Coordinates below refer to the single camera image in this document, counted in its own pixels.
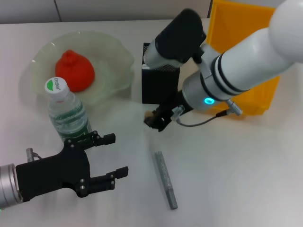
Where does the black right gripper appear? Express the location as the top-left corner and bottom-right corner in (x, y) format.
(146, 89), (192, 132)

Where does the pale green glass plate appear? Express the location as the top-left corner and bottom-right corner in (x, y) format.
(30, 30), (135, 111)

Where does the black mesh pen holder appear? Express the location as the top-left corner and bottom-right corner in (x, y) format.
(141, 42), (180, 105)

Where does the tan eraser block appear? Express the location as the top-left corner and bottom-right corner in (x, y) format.
(144, 111), (155, 125)

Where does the orange fruit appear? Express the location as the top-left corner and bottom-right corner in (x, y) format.
(54, 49), (96, 93)

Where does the yellow plastic storage bin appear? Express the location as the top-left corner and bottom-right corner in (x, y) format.
(205, 0), (282, 119)

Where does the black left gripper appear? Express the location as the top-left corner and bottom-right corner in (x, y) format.
(15, 131), (129, 203)

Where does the gripper connector cable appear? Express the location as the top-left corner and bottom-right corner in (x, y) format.
(25, 148), (43, 163)
(174, 99), (244, 128)

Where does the left gripper connector cable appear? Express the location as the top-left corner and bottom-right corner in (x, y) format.
(25, 148), (43, 163)

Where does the grey pen with clear cap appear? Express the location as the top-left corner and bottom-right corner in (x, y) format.
(154, 151), (178, 210)

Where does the clear green-label water bottle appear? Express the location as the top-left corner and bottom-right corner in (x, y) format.
(44, 77), (93, 142)

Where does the right gripper connector cable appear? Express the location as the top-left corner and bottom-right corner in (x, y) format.
(174, 99), (244, 128)

